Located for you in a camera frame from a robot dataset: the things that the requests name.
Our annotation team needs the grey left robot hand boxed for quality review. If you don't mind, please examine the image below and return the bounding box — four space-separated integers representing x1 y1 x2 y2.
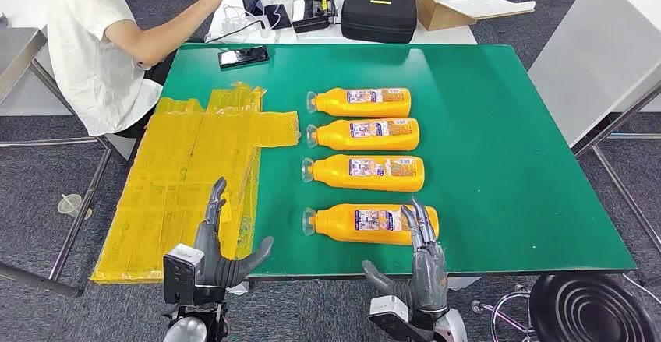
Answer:
193 177 274 289

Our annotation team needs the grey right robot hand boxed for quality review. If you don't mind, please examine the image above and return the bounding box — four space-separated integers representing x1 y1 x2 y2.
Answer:
361 196 449 314

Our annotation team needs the orange detergent bottle clear cap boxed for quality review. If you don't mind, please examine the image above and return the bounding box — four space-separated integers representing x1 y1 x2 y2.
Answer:
301 154 426 193
302 203 440 247
306 87 412 118
306 118 420 152

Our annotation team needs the white power strip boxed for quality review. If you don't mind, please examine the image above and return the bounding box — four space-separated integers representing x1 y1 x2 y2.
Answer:
221 15 276 41

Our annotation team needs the chrome stool base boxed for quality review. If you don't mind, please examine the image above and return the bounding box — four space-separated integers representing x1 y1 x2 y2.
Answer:
471 284 538 342

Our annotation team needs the black power bank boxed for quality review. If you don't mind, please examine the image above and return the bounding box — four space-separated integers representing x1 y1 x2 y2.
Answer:
263 2 293 31

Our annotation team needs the black smartphone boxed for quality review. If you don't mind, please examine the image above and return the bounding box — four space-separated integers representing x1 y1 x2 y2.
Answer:
217 45 270 69

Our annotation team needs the yellow taped cardboard mat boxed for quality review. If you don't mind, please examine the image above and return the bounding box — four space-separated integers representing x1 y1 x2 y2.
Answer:
90 82 302 285

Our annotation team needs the black boxy device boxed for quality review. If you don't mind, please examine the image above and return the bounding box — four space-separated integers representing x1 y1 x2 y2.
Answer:
292 0 339 34

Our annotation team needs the person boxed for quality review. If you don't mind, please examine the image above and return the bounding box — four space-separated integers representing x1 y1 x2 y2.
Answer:
46 0 242 139

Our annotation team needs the clear plastic cup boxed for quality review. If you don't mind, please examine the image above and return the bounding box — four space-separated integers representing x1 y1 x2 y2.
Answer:
58 193 94 221

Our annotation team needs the black round stool seat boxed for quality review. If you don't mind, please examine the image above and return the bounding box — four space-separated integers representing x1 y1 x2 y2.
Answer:
527 272 659 342

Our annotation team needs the black zipped carrying case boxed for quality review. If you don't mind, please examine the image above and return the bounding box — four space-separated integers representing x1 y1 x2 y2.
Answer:
341 0 418 44

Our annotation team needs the steel table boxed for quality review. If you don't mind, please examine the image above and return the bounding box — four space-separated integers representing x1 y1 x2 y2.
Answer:
0 27 114 299

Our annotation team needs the white flat sheet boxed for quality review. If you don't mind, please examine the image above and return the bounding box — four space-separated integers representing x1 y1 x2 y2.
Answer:
426 0 536 21

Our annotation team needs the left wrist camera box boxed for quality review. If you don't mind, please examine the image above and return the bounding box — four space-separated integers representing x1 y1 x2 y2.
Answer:
163 242 205 305

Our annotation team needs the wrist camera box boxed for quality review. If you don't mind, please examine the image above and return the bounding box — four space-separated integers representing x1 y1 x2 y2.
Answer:
163 242 205 305
368 295 432 342

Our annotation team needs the black power cable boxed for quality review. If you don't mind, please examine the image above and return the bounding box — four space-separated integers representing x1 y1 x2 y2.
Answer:
205 18 265 44

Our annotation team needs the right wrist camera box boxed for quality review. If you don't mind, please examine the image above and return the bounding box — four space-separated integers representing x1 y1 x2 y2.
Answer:
368 295 432 342

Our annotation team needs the white floor cable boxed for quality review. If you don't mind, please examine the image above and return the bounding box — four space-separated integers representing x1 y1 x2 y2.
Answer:
622 273 661 305

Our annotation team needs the steel leg frame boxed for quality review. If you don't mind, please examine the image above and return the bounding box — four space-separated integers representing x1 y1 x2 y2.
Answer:
571 79 661 258

